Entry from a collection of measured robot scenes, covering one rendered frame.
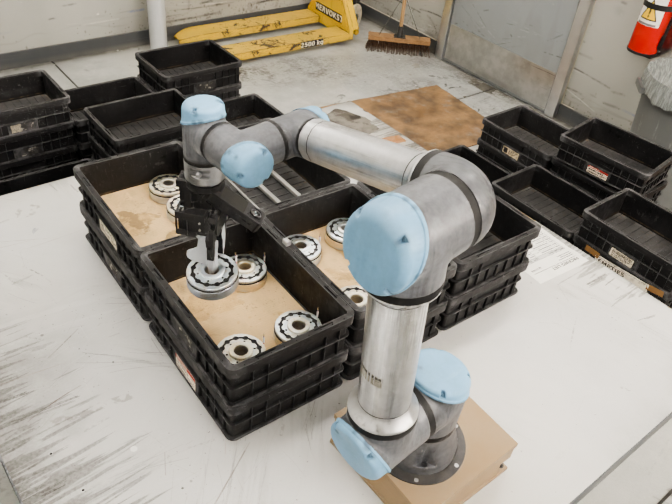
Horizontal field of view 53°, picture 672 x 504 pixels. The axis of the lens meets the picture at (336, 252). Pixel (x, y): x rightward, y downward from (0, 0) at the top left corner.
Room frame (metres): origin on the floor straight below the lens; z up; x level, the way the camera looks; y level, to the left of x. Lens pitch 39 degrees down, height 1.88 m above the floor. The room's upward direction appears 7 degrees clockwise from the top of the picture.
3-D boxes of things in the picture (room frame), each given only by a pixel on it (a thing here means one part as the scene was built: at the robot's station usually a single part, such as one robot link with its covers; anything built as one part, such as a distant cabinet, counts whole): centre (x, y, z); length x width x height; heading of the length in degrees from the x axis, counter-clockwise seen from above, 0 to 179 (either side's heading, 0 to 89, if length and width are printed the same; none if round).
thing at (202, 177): (1.03, 0.26, 1.21); 0.08 x 0.08 x 0.05
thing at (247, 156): (0.97, 0.17, 1.29); 0.11 x 0.11 x 0.08; 46
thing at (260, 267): (1.17, 0.21, 0.86); 0.10 x 0.10 x 0.01
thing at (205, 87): (2.90, 0.78, 0.37); 0.40 x 0.30 x 0.45; 133
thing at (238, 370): (1.05, 0.18, 0.92); 0.40 x 0.30 x 0.02; 41
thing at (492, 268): (1.44, -0.27, 0.87); 0.40 x 0.30 x 0.11; 41
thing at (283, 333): (1.01, 0.06, 0.86); 0.10 x 0.10 x 0.01
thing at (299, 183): (1.54, 0.22, 0.87); 0.40 x 0.30 x 0.11; 41
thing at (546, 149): (2.84, -0.84, 0.31); 0.40 x 0.30 x 0.34; 43
